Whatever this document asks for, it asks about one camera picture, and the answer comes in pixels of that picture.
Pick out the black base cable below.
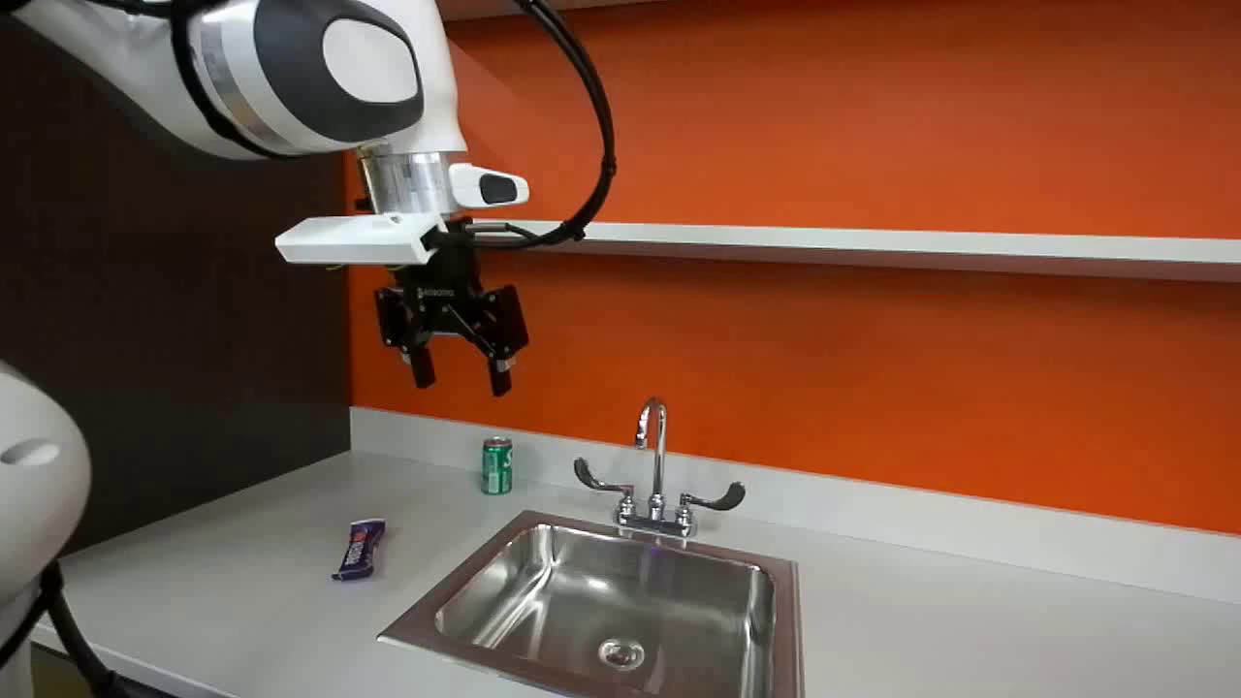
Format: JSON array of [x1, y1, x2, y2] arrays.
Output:
[[0, 561, 137, 698]]

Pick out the purple chocolate bar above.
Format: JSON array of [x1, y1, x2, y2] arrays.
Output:
[[331, 517, 392, 585]]

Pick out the dark wood side panel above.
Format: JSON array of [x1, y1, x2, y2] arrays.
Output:
[[0, 16, 358, 559]]

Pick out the green soda can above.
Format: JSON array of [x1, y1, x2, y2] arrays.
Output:
[[479, 435, 519, 499]]

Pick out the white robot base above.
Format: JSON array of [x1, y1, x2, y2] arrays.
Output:
[[0, 358, 98, 698]]

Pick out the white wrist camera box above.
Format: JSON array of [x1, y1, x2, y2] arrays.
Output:
[[273, 212, 441, 270]]

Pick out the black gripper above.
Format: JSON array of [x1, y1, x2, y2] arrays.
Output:
[[371, 220, 530, 398]]

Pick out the white wall shelf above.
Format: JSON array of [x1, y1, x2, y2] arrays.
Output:
[[467, 219, 1241, 286]]

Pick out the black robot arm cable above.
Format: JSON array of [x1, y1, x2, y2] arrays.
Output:
[[438, 0, 621, 254]]

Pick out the stainless steel sink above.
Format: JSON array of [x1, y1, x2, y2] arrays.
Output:
[[379, 507, 809, 698]]

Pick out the chrome faucet with two handles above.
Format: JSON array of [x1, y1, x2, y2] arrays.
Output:
[[570, 397, 753, 546]]

